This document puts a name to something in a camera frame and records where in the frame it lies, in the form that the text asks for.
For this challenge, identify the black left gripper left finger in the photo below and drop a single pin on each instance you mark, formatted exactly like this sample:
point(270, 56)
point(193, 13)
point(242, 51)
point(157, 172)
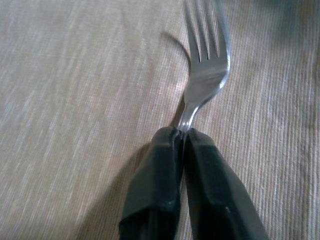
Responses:
point(155, 187)

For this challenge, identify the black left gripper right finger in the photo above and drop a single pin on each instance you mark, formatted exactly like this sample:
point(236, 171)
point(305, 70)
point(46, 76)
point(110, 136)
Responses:
point(217, 195)

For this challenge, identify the stainless steel fork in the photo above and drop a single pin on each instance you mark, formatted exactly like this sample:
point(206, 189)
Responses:
point(205, 75)

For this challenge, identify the beige woven placemat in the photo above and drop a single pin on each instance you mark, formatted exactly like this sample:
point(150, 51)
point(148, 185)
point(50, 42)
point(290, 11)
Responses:
point(62, 112)

